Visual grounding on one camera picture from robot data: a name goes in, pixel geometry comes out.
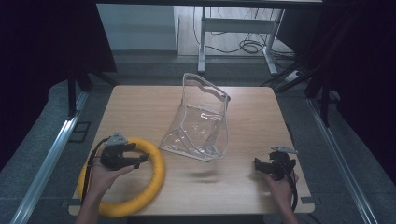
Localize white power strip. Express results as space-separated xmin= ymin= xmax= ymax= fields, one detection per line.
xmin=284 ymin=70 xmax=304 ymax=83

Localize clear plastic zipper bag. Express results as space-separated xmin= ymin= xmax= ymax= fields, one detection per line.
xmin=159 ymin=72 xmax=232 ymax=163

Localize white metal desk frame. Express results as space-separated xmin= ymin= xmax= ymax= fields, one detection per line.
xmin=197 ymin=6 xmax=286 ymax=76

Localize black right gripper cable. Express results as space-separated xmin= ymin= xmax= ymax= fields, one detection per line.
xmin=278 ymin=159 xmax=299 ymax=213

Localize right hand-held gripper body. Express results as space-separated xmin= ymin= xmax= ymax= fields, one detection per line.
xmin=266 ymin=146 xmax=299 ymax=182

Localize person's right hand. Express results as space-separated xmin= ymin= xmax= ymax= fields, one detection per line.
xmin=262 ymin=172 xmax=301 ymax=213

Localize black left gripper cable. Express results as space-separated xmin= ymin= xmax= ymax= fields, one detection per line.
xmin=80 ymin=136 xmax=112 ymax=204

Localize black metal stand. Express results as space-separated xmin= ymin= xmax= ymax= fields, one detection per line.
xmin=261 ymin=18 xmax=354 ymax=128
xmin=66 ymin=61 xmax=120 ymax=119

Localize aluminium floor rail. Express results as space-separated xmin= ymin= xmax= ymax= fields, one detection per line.
xmin=305 ymin=96 xmax=379 ymax=224
xmin=8 ymin=91 xmax=91 ymax=224

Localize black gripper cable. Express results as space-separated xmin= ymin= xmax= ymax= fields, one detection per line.
xmin=278 ymin=159 xmax=299 ymax=213
xmin=80 ymin=136 xmax=112 ymax=204

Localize black cables on floor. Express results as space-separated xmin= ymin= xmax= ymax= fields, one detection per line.
xmin=191 ymin=6 xmax=297 ymax=62

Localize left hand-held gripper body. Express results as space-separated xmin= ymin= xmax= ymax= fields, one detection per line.
xmin=99 ymin=132 xmax=135 ymax=171

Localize person's left hand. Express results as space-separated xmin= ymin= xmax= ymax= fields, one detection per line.
xmin=87 ymin=163 xmax=136 ymax=202

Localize dark curtain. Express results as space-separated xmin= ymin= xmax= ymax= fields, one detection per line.
xmin=0 ymin=0 xmax=118 ymax=172
xmin=276 ymin=0 xmax=396 ymax=185

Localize yellow foam ring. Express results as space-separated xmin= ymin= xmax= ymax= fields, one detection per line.
xmin=77 ymin=137 xmax=165 ymax=218

